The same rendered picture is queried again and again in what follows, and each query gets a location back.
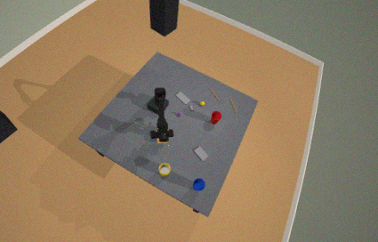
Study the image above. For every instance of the yellow mug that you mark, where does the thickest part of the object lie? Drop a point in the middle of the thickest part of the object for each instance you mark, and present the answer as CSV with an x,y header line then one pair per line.
x,y
164,169

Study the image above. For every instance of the red plastic cup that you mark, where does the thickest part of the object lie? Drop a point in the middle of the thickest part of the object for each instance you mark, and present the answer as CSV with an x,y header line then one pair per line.
x,y
216,116

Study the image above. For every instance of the blue plastic cup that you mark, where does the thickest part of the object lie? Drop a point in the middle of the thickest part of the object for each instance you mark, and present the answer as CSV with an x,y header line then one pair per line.
x,y
198,184

